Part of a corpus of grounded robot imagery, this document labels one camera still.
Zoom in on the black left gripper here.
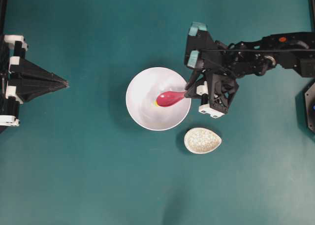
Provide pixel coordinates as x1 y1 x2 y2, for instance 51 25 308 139
0 34 68 127

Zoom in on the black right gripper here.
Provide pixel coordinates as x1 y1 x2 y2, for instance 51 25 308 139
184 47 239 118

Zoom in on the red plastic spoon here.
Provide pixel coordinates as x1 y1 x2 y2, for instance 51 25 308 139
156 91 186 107

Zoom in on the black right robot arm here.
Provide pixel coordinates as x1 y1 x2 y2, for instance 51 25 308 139
184 31 315 118

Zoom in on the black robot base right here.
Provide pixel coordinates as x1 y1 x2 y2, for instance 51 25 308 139
295 79 315 138

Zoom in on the white round bowl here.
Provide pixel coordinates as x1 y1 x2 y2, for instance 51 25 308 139
126 67 191 131

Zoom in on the crackle glazed teardrop dish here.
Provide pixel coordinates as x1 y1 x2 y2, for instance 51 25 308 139
184 128 222 154

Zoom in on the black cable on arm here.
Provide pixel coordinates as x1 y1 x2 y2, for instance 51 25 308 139
199 39 310 52

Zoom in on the black table frame rail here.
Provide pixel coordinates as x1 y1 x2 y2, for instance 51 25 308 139
308 0 315 32

